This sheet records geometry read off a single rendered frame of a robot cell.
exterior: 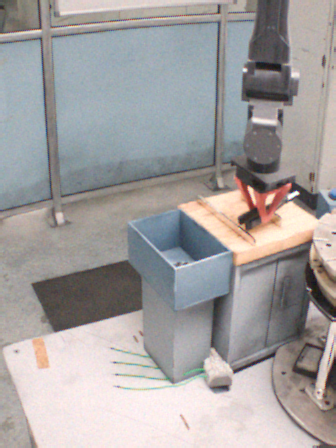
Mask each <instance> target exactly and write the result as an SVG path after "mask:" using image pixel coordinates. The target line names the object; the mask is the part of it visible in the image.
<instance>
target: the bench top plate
mask: <svg viewBox="0 0 336 448"><path fill-rule="evenodd" d="M41 337H43V341H44V345H45V349H46V353H47V354H48V358H49V364H50V368H49V369H44V368H42V369H38V366H37V362H36V359H35V353H34V348H33V344H32V340H33V339H32V340H29V339H28V340H25V341H22V342H19V343H15V344H10V345H8V346H6V347H3V348H2V351H1V352H2V354H3V358H4V361H5V364H6V367H7V370H8V372H9V375H10V378H11V381H12V384H13V387H14V389H15V392H16V393H17V395H18V398H19V401H20V403H21V406H22V409H23V412H24V414H25V417H26V420H27V424H28V426H29V429H30V432H31V435H32V437H33V440H34V443H35V446H36V448H312V445H318V446H319V444H325V445H329V444H327V443H325V441H323V440H320V439H318V438H317V437H315V435H313V434H312V433H309V432H308V431H307V430H305V428H304V427H302V426H301V425H299V424H298V423H297V422H296V420H294V419H293V418H292V416H291V415H290V414H288V413H287V410H286V409H285V407H284V406H283V405H282V404H281V402H280V401H279V398H278V396H277V394H276V391H275V389H274V387H273V384H274V383H273V378H272V363H273V362H274V358H275V357H273V358H270V359H268V360H266V361H263V362H261V363H258V364H256V365H254V366H251V367H249V368H247V369H244V370H242V371H239V372H237V373H235V374H233V375H232V386H230V387H231V390H229V392H225V393H217V394H215V392H213V391H212V388H211V389H210V388H209V386H208V384H207V381H205V379H204V378H202V377H199V378H196V379H194V380H192V381H190V382H189V383H187V384H185V385H181V386H174V385H180V384H183V383H185V382H187V381H189V380H190V379H192V378H194V377H196V376H194V377H192V378H189V379H187V380H184V381H182V382H179V383H177V384H174V385H172V384H171V383H170V381H169V380H155V379H149V378H143V377H134V376H115V375H111V374H130V375H141V376H147V377H153V378H167V377H166V376H165V375H164V374H163V373H162V372H161V371H160V369H153V368H148V367H142V366H136V365H126V364H116V363H113V362H121V363H133V364H140V365H146V366H152V367H157V365H156V364H155V363H154V361H153V360H152V359H151V358H147V357H143V356H139V355H135V354H130V353H126V352H122V351H118V350H114V349H111V348H108V347H113V348H116V349H120V350H124V351H129V352H133V353H137V354H142V355H146V356H149V355H148V354H147V353H146V352H145V350H144V345H143V309H142V310H139V311H135V312H131V313H128V314H124V315H121V316H117V317H114V318H111V319H107V320H104V321H100V322H97V323H96V322H94V323H90V324H87V325H83V326H80V327H76V328H74V329H71V330H69V329H67V330H64V331H60V332H57V333H53V334H51V335H44V336H41ZM109 361H112V362H109ZM113 385H114V386H122V387H129V388H151V387H158V386H172V387H163V388H157V389H149V390H130V389H124V388H117V387H114V386H113Z"/></svg>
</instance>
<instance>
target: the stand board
mask: <svg viewBox="0 0 336 448"><path fill-rule="evenodd" d="M248 190H249V193H250V195H251V196H252V201H253V203H254V205H255V203H256V201H255V198H254V194H253V189H252V188H251V187H248ZM275 194H276V193H275ZM275 194H272V195H269V196H268V197H267V199H266V205H267V204H269V203H272V201H273V199H274V196H275ZM205 200H206V201H207V202H209V203H210V204H211V205H212V206H214V207H215V208H216V209H219V210H220V211H221V212H223V213H224V214H225V215H227V216H228V217H229V218H231V219H232V220H233V221H235V223H236V224H237V225H239V224H238V216H239V215H241V214H243V213H245V212H247V211H249V207H248V205H247V204H246V203H245V202H243V201H242V200H241V190H236V191H232V192H228V193H224V194H220V195H215V196H211V197H207V198H205ZM179 208H182V209H183V210H184V211H185V212H186V213H188V214H189V215H191V216H192V217H193V218H195V219H196V220H197V221H198V223H199V224H201V225H202V226H203V227H204V228H206V229H207V230H208V231H209V232H210V233H212V234H213V235H214V236H215V237H217V238H219V239H220V240H221V241H222V242H223V243H225V244H226V245H227V246H228V247H230V249H231V250H232V251H233V264H235V265H236V266H239V265H242V264H245V263H248V262H251V261H254V260H257V259H260V258H262V257H264V256H267V255H270V254H273V253H276V252H279V251H282V250H284V249H287V248H291V247H294V246H297V245H300V244H303V243H306V242H308V241H311V240H313V235H314V229H315V227H316V225H317V223H318V222H319V220H317V219H315V218H314V217H312V216H311V215H309V214H307V212H305V210H304V209H302V208H300V207H299V206H297V205H296V204H294V203H293V202H291V201H290V202H288V203H287V204H285V205H284V206H282V207H281V208H280V209H278V210H277V211H276V213H278V214H279V215H280V216H282V227H278V226H277V225H275V224H274V223H272V222H271V221H269V222H266V223H263V224H261V225H259V226H257V227H255V228H253V229H251V230H249V231H247V232H248V233H249V234H250V235H252V236H253V237H254V238H256V246H252V245H251V244H250V243H248V242H247V241H246V240H245V239H243V238H242V237H241V236H239V235H238V234H237V233H236V232H234V231H233V230H232V229H230V228H229V227H228V226H227V225H225V224H224V223H223V221H221V220H220V219H219V218H218V217H215V216H214V215H213V214H211V213H210V212H209V211H208V210H206V209H205V208H204V207H203V206H201V205H200V204H199V203H197V201H196V202H192V203H187V204H183V205H179V206H178V209H179ZM239 226H240V225H239ZM240 227H241V228H243V229H244V230H245V225H244V224H243V225H242V226H240ZM245 231H246V230H245Z"/></svg>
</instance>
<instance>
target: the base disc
mask: <svg viewBox="0 0 336 448"><path fill-rule="evenodd" d="M329 322H330V320H329V319H328V318H327V317H323V318H319V319H316V320H312V321H310V322H307V323H305V329H304V335H303V337H301V338H299V339H296V340H294V341H292V342H290V343H288V344H285V345H283V346H280V347H279V348H278V349H277V352H276V354H275V358H274V362H273V363H272V378H273V383H274V384H273V387H274V389H275V391H276V394H277V396H278V398H279V401H280V402H281V404H282V405H283V406H284V407H285V409H286V410H287V413H288V414H290V415H291V416H292V418H293V419H294V420H296V422H297V423H298V424H299V425H301V426H302V427H304V428H305V430H307V431H308V432H309V433H312V434H313V435H315V437H317V438H318V439H320V440H323V441H325V443H327V444H329V445H334V446H336V392H335V391H333V389H332V388H331V387H330V386H331V385H330V384H329V389H328V391H329V392H331V394H330V395H329V396H330V397H331V398H332V399H333V400H334V404H333V408H331V409H329V410H323V409H319V408H318V407H319V406H318V405H317V404H316V403H315V402H313V401H312V400H311V397H310V396H309V395H308V394H306V393H305V392H304V390H305V386H306V385H307V384H308V383H311V382H314V383H316V379H311V378H310V377H307V376H304V375H302V374H300V375H299V374H297V373H295V372H292V366H293V365H294V363H295V361H296V359H297V357H298V355H299V354H300V352H301V351H302V349H303V348H304V346H305V344H306V342H307V343H310V344H313V345H316V346H318V345H319V346H320V347H323V348H324V344H322V343H321V342H319V341H318V334H320V333H323V332H326V331H327V330H328V327H329ZM324 417H325V418H324Z"/></svg>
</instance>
